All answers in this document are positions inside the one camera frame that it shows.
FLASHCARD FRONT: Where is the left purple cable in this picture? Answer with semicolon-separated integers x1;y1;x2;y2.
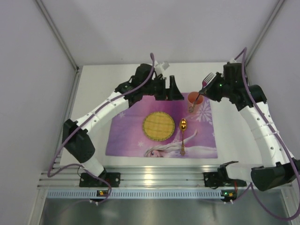
47;52;162;204

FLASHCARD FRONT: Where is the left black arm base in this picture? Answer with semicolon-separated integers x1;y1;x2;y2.
79;171;121;188

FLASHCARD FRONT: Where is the purple Frozen placemat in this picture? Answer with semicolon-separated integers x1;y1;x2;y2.
105;93;218;159

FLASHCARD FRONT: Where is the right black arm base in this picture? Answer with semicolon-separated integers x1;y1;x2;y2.
203;161;247;189

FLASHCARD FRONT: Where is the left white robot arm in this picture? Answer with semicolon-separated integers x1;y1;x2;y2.
62;62;184;177

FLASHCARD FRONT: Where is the yellow round woven coaster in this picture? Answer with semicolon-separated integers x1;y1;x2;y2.
142;111;175;142

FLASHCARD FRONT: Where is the aluminium mounting rail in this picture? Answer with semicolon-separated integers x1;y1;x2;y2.
37;165;291;189

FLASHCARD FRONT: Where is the perforated grey cable duct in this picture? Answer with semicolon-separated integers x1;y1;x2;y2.
47;189;236;199

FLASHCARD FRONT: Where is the gold fork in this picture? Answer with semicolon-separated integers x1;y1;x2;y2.
179;119;187;156

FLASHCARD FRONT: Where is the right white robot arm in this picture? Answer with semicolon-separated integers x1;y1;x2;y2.
202;63;296;191

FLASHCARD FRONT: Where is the pink plastic cup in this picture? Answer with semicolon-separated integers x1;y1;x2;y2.
187;92;204;114

